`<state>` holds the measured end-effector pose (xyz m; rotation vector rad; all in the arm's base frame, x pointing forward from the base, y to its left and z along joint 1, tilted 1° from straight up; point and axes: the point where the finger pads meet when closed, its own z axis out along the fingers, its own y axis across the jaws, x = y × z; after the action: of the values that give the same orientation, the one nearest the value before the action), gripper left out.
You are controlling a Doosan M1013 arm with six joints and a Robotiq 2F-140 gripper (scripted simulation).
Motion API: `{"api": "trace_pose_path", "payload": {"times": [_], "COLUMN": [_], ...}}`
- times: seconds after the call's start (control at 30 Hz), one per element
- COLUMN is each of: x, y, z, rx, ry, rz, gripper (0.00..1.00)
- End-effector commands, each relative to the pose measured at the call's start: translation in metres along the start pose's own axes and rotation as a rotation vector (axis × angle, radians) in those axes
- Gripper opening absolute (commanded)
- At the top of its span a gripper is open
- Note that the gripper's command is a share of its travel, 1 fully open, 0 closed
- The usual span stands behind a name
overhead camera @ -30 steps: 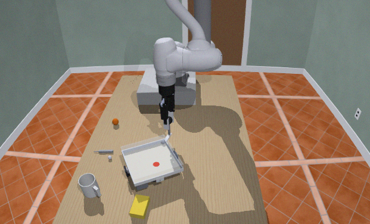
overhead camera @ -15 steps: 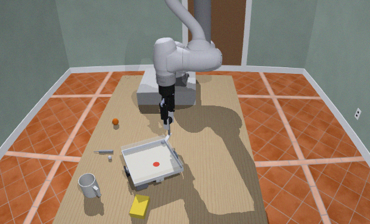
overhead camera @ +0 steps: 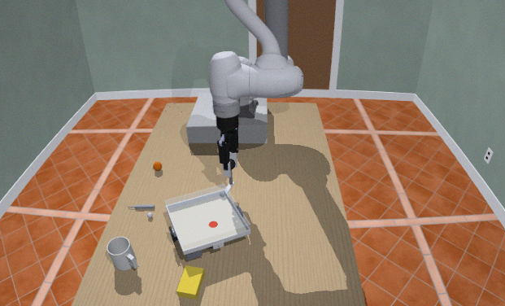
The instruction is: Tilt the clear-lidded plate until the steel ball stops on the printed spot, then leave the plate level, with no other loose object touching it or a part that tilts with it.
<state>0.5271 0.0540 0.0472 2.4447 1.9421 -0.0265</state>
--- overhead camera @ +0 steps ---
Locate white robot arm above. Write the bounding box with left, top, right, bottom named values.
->
left=209, top=0, right=303, bottom=119

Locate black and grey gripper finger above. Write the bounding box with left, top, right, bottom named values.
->
left=229, top=127, right=238, bottom=168
left=217, top=133, right=233, bottom=177

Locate yellow rectangular block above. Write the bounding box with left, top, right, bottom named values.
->
left=176, top=265, right=205, bottom=299

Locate orange ball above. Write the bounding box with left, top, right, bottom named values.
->
left=153, top=162, right=162, bottom=171

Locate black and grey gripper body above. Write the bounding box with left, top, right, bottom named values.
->
left=216, top=115, right=238, bottom=142

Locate grey mug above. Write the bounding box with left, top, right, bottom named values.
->
left=107, top=237, right=138, bottom=270

